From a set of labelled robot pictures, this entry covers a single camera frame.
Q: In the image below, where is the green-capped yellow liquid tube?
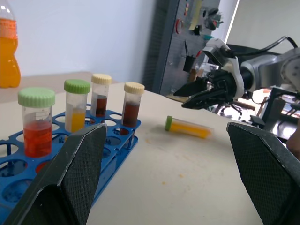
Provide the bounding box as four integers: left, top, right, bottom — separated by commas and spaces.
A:
164, 115, 215, 139
64, 79, 91, 134

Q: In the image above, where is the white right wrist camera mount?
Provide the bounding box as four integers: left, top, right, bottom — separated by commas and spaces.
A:
202, 38, 246, 97

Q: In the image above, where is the green-capped red liquid tube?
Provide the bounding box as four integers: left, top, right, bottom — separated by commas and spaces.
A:
17, 87, 56, 158

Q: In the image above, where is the blue test tube rack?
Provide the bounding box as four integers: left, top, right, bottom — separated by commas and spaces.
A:
0, 104, 142, 210

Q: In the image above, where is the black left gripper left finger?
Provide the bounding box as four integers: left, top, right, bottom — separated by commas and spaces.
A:
3, 122, 108, 225

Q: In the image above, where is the orange soda bottle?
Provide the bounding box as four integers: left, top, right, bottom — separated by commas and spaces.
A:
0, 0, 21, 89

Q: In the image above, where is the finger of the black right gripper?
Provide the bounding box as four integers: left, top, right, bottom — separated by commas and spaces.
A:
181, 88, 227, 110
172, 76, 209, 98

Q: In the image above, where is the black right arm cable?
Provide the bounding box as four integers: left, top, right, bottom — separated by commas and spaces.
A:
225, 35, 299, 58

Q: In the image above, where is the cream-capped dark brown tube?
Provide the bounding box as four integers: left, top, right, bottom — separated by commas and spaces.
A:
120, 82, 145, 136
90, 73, 113, 118

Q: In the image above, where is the grey tool pegboard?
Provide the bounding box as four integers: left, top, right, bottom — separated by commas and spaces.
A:
142, 0, 240, 97

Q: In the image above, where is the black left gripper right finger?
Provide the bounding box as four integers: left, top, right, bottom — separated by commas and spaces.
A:
226, 122, 300, 225

